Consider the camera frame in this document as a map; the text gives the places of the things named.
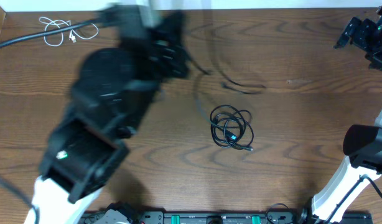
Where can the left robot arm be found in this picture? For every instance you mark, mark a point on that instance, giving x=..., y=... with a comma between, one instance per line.
x=108, y=100

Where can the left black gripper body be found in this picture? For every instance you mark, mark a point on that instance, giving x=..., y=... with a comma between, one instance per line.
x=174, y=59

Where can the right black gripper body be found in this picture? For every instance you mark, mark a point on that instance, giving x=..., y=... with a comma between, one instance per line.
x=368, y=37

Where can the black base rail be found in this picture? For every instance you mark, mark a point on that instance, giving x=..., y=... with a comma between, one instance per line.
x=124, y=213

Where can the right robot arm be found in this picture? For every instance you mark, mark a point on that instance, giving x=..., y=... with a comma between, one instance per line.
x=362, y=145

